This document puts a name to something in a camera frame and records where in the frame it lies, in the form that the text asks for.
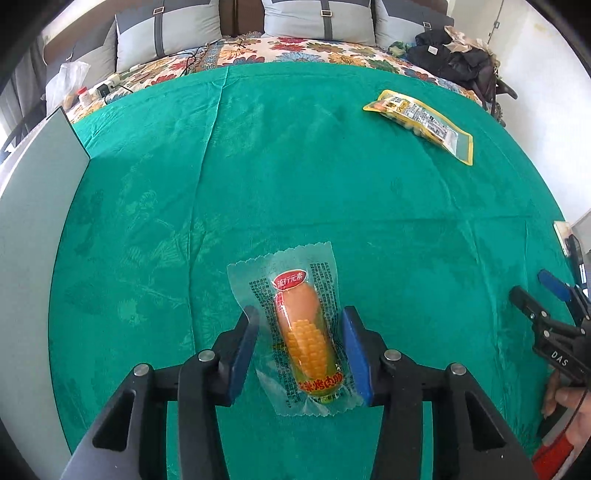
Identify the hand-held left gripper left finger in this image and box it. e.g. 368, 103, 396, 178
60, 305, 260, 480

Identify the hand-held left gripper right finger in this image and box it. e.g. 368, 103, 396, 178
339, 305, 539, 480

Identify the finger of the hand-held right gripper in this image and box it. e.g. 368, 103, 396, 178
509, 286, 583, 337
538, 270, 591, 319

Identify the clear corn sausage packet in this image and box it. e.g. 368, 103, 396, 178
226, 240, 365, 418

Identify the yellow packet of round snacks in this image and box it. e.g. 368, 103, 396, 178
362, 89, 475, 166

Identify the white cardboard box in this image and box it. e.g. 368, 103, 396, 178
0, 106, 92, 480

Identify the person's right hand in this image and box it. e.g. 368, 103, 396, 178
541, 369, 591, 448

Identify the black phone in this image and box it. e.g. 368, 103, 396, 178
566, 234, 589, 287

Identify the phone in beige case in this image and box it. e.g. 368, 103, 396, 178
553, 220, 573, 254

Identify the green tablecloth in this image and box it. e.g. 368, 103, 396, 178
47, 62, 578, 480

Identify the brown bag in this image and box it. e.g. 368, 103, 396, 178
475, 55, 518, 121

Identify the pile of black clothes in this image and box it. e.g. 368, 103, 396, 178
406, 31, 497, 90

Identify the beige garment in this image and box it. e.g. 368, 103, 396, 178
443, 25, 490, 54

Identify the white power strip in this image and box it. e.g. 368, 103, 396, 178
92, 74, 122, 97

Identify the grey two-tone pillow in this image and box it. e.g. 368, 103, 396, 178
374, 0, 455, 49
44, 23, 118, 93
261, 0, 376, 47
115, 0, 225, 75

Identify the clear plastic bag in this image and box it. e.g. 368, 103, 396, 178
46, 61, 90, 112

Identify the grey curtain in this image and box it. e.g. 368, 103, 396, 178
9, 37, 49, 125

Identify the black cable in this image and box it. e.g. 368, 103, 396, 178
104, 39, 245, 107

